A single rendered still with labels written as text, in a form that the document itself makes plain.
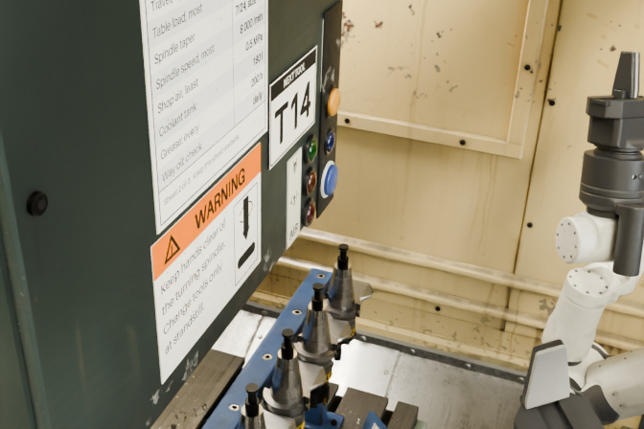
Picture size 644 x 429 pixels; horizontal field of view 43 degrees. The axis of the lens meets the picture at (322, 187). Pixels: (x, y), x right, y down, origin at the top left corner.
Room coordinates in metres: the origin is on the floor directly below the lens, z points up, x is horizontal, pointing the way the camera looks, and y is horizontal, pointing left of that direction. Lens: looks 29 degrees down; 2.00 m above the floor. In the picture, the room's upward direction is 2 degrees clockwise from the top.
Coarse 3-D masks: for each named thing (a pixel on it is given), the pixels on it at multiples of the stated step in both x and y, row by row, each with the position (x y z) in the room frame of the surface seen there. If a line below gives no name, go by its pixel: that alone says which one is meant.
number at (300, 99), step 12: (312, 72) 0.65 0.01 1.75; (300, 84) 0.62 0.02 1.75; (312, 84) 0.65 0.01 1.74; (288, 96) 0.60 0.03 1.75; (300, 96) 0.62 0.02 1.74; (288, 108) 0.60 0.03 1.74; (300, 108) 0.62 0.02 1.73; (288, 120) 0.60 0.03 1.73; (300, 120) 0.62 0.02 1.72; (288, 132) 0.60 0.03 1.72
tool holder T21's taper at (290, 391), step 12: (276, 360) 0.83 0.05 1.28; (288, 360) 0.82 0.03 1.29; (276, 372) 0.83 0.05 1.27; (288, 372) 0.82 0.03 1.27; (276, 384) 0.82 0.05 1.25; (288, 384) 0.82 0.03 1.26; (300, 384) 0.83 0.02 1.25; (276, 396) 0.82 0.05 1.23; (288, 396) 0.81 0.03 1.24; (300, 396) 0.82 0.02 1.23
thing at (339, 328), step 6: (330, 318) 1.01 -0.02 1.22; (330, 324) 1.00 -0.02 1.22; (336, 324) 1.00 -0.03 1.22; (342, 324) 1.00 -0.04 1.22; (348, 324) 1.00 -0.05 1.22; (300, 330) 0.98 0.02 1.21; (330, 330) 0.98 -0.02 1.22; (336, 330) 0.98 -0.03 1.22; (342, 330) 0.98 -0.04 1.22; (348, 330) 0.98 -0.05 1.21; (336, 336) 0.97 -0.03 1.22; (342, 336) 0.97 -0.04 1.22; (348, 336) 0.97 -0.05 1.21
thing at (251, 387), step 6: (252, 384) 0.74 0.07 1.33; (246, 390) 0.73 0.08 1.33; (252, 390) 0.73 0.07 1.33; (258, 390) 0.73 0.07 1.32; (252, 396) 0.73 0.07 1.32; (246, 402) 0.73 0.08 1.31; (252, 402) 0.73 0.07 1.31; (258, 402) 0.73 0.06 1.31; (246, 408) 0.72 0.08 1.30; (252, 408) 0.72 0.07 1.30; (258, 408) 0.73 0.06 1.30; (252, 414) 0.72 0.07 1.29
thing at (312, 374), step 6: (300, 360) 0.91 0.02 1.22; (300, 366) 0.90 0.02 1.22; (306, 366) 0.90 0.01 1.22; (312, 366) 0.90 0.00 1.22; (318, 366) 0.90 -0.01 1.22; (300, 372) 0.89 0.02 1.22; (306, 372) 0.89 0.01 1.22; (312, 372) 0.89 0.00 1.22; (318, 372) 0.89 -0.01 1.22; (324, 372) 0.89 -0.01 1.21; (270, 378) 0.87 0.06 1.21; (306, 378) 0.87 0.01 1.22; (312, 378) 0.87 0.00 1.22; (318, 378) 0.87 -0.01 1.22; (324, 378) 0.88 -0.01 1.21; (312, 384) 0.86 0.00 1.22; (318, 384) 0.86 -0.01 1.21
